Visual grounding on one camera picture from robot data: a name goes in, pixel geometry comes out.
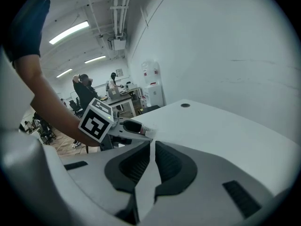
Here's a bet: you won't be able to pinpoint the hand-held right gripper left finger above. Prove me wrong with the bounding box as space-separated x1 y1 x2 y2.
63 140 151 225

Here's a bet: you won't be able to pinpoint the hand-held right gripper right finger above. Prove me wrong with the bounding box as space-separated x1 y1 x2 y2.
153 140 276 221

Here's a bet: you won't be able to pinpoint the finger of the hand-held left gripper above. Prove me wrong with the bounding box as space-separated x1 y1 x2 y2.
108 130 154 144
122 119 144 135

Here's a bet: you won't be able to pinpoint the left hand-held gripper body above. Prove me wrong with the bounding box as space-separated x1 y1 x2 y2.
78 97 133 152

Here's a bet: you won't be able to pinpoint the white cotton swab container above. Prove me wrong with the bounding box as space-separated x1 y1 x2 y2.
140 125 158 138

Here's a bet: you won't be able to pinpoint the person's left forearm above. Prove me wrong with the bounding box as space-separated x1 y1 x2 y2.
13 54 101 147

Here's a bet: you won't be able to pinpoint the black office chair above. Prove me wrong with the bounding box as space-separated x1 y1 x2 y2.
68 97 83 115

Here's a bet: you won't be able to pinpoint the wooden work desk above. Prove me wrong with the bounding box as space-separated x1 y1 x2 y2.
100 86 143 118

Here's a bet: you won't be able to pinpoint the grey laptop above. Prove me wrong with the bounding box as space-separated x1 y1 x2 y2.
107 88 121 100

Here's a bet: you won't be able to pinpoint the white water dispenser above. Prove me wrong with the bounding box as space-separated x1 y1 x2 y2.
140 59 166 108

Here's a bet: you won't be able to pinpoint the long ceiling light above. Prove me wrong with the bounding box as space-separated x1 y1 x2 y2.
55 68 73 78
84 55 107 64
48 20 90 45

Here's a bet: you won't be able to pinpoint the white ceiling unit box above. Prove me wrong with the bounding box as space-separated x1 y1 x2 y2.
107 37 127 52

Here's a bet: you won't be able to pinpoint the white ceiling pipes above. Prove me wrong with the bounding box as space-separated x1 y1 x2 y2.
109 0 136 40

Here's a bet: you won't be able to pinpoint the dark blue shirt sleeve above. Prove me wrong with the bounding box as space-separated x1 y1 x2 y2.
1 0 51 63

